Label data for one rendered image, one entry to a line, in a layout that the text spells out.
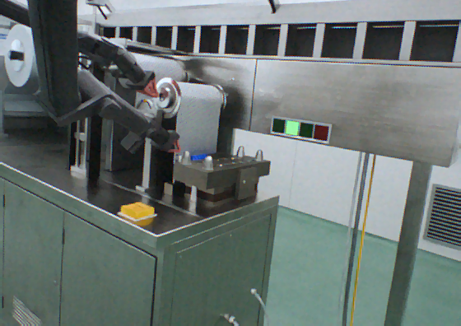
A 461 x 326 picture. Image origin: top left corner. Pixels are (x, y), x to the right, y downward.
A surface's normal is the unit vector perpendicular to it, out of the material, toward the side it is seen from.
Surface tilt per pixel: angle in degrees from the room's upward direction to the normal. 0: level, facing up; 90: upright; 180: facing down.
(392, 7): 90
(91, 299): 90
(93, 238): 90
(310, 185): 90
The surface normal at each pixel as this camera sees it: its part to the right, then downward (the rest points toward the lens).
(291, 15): -0.59, 0.06
